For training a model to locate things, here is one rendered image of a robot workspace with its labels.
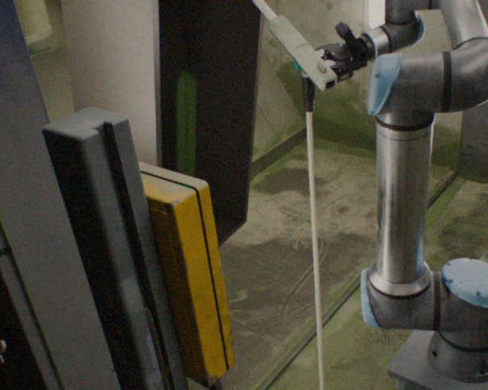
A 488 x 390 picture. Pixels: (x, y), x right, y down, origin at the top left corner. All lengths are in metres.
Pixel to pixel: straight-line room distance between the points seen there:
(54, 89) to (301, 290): 1.66
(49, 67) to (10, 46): 2.26
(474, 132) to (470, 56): 2.54
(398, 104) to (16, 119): 0.69
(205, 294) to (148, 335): 0.07
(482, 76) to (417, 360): 0.82
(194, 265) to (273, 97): 3.54
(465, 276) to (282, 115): 2.78
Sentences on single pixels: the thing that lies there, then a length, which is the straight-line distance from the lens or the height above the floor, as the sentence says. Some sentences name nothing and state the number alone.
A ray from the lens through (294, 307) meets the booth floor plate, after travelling 2.72.
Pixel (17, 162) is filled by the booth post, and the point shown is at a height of 1.42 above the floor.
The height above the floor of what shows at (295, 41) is 1.40.
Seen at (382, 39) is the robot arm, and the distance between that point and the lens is 1.69.
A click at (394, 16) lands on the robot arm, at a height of 1.43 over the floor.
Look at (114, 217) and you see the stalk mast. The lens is 0.55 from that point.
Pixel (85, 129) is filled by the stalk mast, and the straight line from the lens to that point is 0.52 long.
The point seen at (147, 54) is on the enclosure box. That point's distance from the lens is 1.66.
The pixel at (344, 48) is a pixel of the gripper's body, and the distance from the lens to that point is 1.67.
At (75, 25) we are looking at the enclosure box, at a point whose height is 1.48.
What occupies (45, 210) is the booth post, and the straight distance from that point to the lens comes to 1.13.
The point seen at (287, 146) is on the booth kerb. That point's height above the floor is 0.11.
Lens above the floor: 1.82
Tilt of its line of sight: 29 degrees down
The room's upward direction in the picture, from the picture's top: 7 degrees counter-clockwise
